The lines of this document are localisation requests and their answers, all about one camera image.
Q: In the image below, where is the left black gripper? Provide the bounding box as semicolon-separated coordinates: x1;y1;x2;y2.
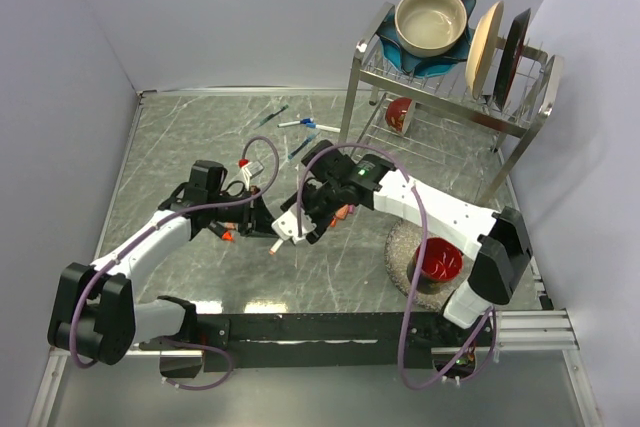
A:
208;185;281;238

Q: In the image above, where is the dark blue pen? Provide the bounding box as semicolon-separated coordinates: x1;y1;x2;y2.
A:
287;132;319;160

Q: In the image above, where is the black orange highlighter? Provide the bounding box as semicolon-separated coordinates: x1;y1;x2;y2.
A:
209;223;234;242

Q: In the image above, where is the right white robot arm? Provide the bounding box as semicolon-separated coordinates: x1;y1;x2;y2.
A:
271;141;533;345

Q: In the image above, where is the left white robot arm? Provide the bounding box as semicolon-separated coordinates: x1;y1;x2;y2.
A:
47;159;273;366

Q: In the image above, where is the blue capped white marker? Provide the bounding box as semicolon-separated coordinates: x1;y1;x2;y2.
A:
300;118;341;133

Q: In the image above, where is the small red bowl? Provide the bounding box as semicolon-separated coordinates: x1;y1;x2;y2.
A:
385;97;416;136

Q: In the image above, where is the black base bar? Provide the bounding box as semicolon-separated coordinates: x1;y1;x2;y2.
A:
138;311;496;381

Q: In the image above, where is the red black mug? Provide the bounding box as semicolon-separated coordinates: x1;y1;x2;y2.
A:
407;237;463;295

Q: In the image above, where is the teal star shaped plate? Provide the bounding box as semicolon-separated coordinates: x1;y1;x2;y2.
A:
376;0;476;78

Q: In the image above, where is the beige ceramic bowl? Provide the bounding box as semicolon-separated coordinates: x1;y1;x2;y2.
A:
394;0;468;58

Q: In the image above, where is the steel dish rack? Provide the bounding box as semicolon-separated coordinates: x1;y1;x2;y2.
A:
338;2;565;205

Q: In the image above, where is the beige plate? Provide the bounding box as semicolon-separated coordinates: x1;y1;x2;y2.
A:
465;0;504;100

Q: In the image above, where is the black plate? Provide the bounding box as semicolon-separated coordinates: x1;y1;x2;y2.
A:
492;8;531;111

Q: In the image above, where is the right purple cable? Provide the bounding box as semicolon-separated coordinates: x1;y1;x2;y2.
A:
295;142;501;392

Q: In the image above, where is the purple cable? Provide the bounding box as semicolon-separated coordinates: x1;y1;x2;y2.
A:
69;135;281;392
295;142;501;392

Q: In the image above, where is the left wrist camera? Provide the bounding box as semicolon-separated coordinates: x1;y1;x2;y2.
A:
238;158;264;188

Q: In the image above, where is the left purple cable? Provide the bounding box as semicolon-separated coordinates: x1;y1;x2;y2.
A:
69;135;281;392

